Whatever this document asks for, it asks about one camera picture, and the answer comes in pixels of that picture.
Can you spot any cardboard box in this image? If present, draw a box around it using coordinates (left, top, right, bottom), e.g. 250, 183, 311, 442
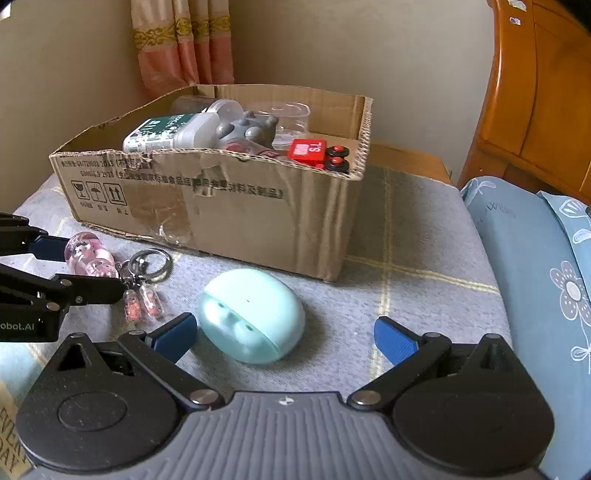
48, 84, 374, 283

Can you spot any grey plaid blanket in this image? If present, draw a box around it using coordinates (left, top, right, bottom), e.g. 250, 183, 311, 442
0, 164, 513, 398

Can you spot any red toy truck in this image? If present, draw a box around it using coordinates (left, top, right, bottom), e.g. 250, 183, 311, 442
285, 137, 352, 176

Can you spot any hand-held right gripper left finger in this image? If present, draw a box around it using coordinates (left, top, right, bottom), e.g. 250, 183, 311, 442
46, 312, 223, 412

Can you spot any white cotton swab container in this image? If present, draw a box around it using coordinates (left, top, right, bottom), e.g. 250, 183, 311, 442
122, 112, 221, 153

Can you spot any yellow printed bed sheet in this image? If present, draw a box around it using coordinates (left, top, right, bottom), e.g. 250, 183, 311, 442
0, 367, 29, 480

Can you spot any blue floral quilt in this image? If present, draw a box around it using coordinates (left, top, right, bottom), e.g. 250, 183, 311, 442
538, 190, 591, 398

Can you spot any blue floral pillow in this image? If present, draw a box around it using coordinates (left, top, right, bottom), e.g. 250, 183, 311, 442
461, 175, 583, 476

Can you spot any wooden headboard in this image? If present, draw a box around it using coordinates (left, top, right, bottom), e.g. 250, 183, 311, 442
457, 0, 591, 205

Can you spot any pink curtain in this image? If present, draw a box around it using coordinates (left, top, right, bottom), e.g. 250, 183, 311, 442
131, 0, 236, 100

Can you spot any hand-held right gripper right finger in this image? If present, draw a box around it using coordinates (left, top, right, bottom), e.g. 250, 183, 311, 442
346, 316, 519, 412

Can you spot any small clear plastic container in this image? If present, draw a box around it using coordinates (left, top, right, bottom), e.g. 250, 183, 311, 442
267, 102, 311, 139

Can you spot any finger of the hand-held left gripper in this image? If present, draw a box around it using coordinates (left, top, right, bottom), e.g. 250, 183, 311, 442
0, 263, 128, 315
0, 212, 71, 263

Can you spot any teal oval case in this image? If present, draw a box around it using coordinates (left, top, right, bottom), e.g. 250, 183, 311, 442
196, 268, 306, 365

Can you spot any pink charm keychain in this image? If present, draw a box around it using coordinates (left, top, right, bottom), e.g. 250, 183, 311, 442
65, 232, 174, 326

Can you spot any wooden bed frame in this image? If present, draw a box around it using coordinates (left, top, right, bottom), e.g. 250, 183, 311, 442
369, 142, 454, 186

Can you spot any grey toy figure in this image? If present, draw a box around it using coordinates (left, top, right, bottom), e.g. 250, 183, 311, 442
213, 111, 280, 149

